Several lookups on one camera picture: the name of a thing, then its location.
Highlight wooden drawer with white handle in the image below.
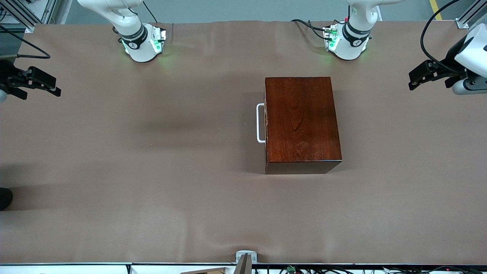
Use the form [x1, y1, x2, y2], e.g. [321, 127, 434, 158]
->
[256, 78, 268, 164]

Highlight aluminium corner profile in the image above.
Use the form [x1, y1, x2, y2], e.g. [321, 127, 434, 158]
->
[456, 0, 487, 29]

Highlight yellow floor tape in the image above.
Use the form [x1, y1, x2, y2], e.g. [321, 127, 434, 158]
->
[429, 0, 444, 21]

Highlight black round object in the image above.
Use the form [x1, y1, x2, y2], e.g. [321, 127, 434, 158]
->
[0, 188, 13, 211]

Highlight dark wooden cabinet box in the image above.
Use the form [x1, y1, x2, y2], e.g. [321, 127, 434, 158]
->
[264, 76, 342, 175]

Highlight brown table cloth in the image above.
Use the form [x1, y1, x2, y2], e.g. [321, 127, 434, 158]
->
[0, 20, 487, 266]

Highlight brown cardboard piece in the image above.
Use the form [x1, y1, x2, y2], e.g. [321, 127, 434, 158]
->
[180, 267, 226, 274]

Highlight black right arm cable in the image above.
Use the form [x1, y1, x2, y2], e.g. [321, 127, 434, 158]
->
[0, 24, 51, 59]

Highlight aluminium frame profiles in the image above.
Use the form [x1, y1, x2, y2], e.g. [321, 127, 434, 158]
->
[0, 0, 57, 33]

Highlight black left base cables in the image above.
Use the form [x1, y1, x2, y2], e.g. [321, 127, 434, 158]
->
[291, 18, 332, 40]

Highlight black right base cable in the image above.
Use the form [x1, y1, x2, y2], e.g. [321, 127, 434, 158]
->
[143, 0, 158, 23]

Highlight tangled black cables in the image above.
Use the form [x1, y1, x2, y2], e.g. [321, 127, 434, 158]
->
[253, 265, 487, 274]

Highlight grey mount bracket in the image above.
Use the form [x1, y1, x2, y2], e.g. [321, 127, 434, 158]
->
[235, 250, 258, 264]

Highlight aluminium mount post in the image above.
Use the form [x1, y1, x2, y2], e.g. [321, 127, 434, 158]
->
[233, 253, 253, 274]

